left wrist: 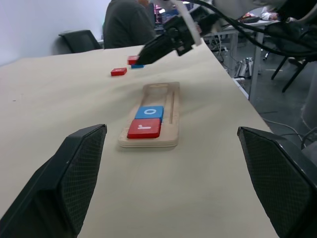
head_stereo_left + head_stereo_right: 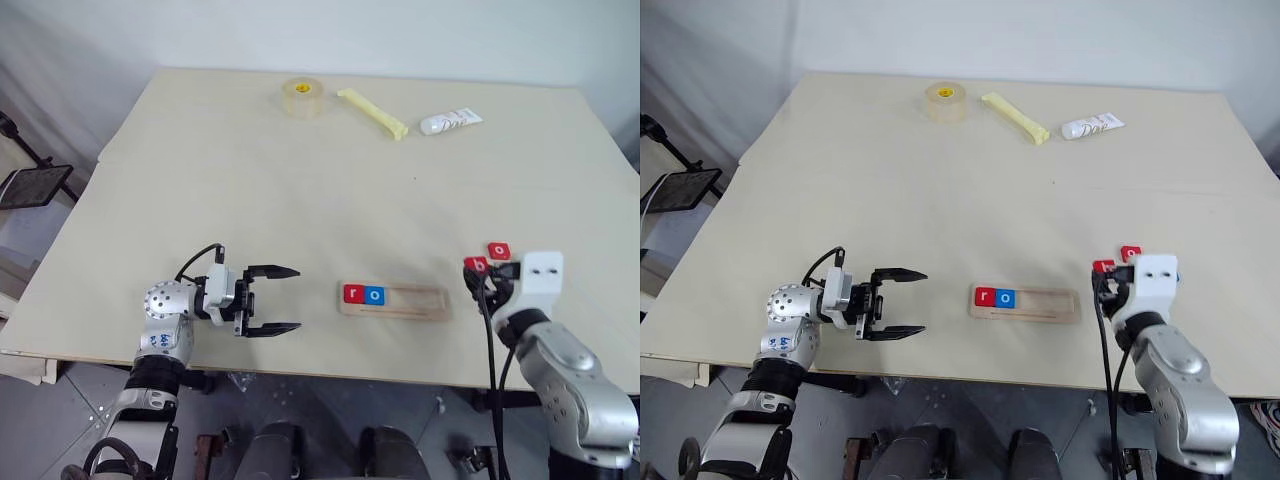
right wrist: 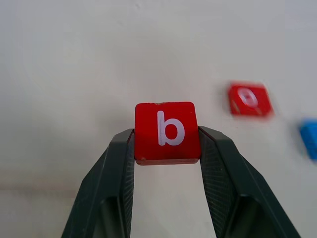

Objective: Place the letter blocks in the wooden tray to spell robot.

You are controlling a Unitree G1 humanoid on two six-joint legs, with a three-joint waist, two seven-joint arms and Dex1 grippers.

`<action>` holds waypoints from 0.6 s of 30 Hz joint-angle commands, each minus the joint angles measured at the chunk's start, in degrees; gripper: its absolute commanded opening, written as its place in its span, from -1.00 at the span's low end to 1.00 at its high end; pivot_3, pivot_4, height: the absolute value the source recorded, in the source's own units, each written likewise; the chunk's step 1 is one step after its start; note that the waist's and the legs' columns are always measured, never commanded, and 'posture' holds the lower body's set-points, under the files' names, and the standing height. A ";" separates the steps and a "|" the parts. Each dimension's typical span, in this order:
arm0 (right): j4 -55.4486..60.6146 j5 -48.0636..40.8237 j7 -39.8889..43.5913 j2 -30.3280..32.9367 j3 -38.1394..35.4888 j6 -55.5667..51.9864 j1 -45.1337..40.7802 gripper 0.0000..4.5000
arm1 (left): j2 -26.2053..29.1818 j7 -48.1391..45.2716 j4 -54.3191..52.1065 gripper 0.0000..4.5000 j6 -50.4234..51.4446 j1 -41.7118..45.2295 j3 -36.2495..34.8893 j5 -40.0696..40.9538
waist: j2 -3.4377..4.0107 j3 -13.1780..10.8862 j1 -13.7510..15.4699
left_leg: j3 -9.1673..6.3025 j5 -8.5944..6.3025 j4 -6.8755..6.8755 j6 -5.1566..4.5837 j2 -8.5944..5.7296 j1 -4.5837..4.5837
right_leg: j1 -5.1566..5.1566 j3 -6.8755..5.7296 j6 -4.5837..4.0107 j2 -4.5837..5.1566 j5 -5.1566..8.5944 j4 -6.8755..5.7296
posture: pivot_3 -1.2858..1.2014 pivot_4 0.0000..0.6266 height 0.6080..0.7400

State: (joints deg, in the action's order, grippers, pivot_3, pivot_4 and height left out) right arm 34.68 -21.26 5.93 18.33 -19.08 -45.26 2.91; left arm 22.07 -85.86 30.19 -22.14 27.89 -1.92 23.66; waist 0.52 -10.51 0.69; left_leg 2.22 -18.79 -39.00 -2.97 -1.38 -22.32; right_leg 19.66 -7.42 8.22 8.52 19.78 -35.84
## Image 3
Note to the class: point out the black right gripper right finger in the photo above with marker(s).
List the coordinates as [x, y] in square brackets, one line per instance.
[232, 188]

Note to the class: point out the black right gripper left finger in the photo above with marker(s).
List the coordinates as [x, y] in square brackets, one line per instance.
[104, 188]

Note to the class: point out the red letter b block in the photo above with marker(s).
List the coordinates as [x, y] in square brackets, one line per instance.
[148, 134]

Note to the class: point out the blue letter block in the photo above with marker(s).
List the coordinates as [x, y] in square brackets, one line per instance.
[309, 141]

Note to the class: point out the red letter o block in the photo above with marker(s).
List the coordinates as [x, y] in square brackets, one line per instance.
[262, 99]

